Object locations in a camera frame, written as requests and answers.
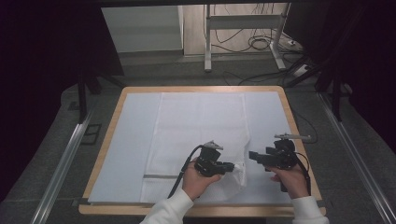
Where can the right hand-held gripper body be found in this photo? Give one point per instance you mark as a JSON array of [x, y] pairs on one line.
[[283, 155]]

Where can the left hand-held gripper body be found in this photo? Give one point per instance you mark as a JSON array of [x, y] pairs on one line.
[[209, 160]]

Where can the white cloth towel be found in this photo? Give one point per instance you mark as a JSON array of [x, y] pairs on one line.
[[199, 124]]

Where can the person's right hand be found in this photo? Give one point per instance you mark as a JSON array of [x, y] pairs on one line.
[[289, 180]]

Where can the person's left hand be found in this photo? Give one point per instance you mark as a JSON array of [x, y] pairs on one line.
[[196, 183]]

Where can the wooden table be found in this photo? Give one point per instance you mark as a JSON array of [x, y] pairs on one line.
[[299, 146]]

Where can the white table mat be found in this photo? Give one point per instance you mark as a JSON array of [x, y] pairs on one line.
[[124, 149]]

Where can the white power strip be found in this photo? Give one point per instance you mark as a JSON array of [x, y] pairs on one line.
[[301, 70]]

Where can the black metal stand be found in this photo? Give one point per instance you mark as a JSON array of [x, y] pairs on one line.
[[84, 93], [334, 84]]

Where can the dark curtain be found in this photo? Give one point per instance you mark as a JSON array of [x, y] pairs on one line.
[[46, 77], [373, 62]]

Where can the white cabinet panel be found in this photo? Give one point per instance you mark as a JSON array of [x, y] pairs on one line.
[[143, 29]]

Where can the aluminium floor rail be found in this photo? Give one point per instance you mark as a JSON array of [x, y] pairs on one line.
[[358, 155], [62, 168]]

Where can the white metal desk frame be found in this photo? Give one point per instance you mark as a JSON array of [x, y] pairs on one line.
[[243, 21]]

